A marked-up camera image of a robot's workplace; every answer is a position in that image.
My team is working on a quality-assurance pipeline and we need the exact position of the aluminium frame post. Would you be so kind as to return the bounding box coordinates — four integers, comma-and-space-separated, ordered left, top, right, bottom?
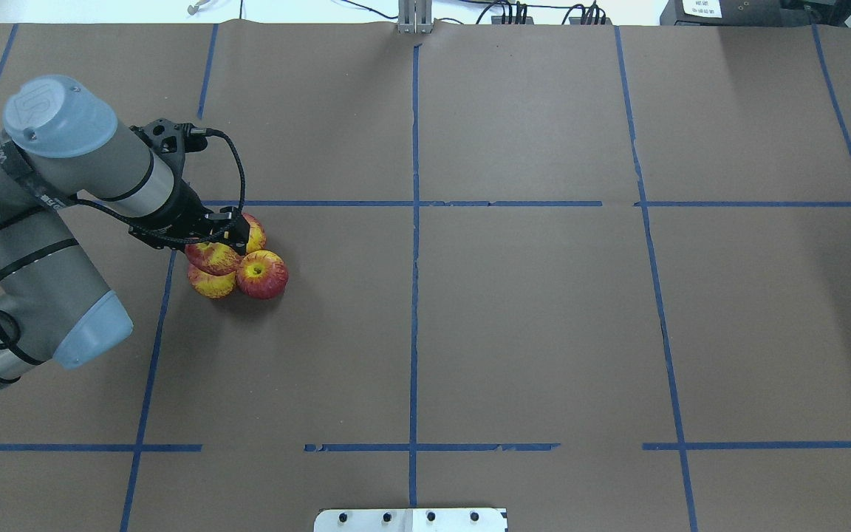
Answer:
396, 0, 434, 35

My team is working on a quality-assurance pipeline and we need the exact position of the red yellow apple front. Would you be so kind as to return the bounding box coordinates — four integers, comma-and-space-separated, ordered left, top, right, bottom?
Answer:
236, 250, 290, 300

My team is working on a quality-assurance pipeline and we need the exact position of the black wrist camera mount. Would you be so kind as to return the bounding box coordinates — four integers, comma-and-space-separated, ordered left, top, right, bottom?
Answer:
129, 118, 208, 161

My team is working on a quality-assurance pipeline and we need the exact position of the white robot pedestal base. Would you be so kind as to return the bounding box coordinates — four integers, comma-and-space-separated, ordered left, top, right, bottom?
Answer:
313, 506, 509, 531

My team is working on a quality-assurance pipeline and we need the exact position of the red yellow lone apple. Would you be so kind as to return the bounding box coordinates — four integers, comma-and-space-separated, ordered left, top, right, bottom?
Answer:
183, 242, 241, 276

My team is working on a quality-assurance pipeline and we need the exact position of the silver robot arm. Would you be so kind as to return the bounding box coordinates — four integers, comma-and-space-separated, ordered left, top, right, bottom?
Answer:
0, 75, 250, 391

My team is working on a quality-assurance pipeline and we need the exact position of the red yellow apple back-left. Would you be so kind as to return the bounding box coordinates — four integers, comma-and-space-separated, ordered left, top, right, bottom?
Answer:
243, 212, 267, 255

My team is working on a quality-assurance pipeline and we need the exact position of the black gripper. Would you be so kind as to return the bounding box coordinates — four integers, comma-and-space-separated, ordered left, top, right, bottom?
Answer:
129, 181, 250, 256

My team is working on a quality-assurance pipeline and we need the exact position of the red yellow apple back-right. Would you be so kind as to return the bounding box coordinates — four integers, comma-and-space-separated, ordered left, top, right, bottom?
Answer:
186, 264, 236, 300

